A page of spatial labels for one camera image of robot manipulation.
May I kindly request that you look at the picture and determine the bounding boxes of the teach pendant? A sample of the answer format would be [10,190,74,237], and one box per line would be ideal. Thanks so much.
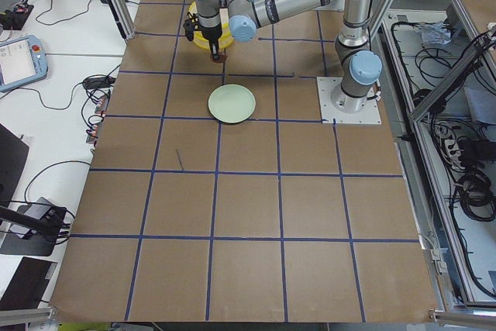
[1,35,48,92]

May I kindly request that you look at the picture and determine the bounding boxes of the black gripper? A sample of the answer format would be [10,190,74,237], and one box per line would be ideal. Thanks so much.
[199,17,222,60]

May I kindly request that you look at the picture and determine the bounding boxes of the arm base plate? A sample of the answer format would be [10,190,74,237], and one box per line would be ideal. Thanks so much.
[316,77,382,126]

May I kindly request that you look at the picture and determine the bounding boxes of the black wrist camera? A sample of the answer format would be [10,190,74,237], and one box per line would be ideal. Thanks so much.
[183,12,201,42]

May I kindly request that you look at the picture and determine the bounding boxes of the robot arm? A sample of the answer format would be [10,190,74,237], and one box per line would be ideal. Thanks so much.
[183,0,382,114]

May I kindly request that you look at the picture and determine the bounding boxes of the brown steamed bun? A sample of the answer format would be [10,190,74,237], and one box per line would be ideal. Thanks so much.
[210,53,227,64]

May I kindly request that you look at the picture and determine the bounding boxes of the yellow bamboo steamer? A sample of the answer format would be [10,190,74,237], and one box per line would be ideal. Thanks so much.
[193,22,234,50]
[188,2,198,20]

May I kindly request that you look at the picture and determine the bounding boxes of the black laptop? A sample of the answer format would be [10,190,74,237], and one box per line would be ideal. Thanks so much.
[0,125,29,207]

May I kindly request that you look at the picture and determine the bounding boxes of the black camera stand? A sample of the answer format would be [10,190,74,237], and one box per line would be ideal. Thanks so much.
[1,198,68,257]

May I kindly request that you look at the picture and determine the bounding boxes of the light green plate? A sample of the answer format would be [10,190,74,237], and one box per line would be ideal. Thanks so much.
[208,84,257,124]

